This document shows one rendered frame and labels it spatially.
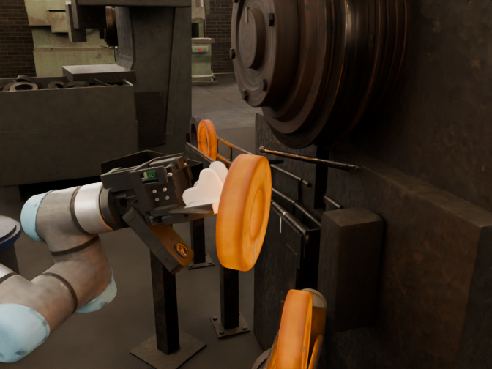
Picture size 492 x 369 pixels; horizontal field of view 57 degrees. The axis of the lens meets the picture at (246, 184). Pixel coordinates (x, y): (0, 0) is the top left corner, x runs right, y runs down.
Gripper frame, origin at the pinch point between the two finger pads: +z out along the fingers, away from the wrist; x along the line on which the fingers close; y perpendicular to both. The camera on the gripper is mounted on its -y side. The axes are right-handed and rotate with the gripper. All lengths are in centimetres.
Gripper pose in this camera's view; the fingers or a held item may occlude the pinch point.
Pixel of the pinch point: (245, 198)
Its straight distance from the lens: 61.1
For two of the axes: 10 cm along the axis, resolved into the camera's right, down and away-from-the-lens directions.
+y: -2.5, -9.4, -2.5
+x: 2.8, -3.2, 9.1
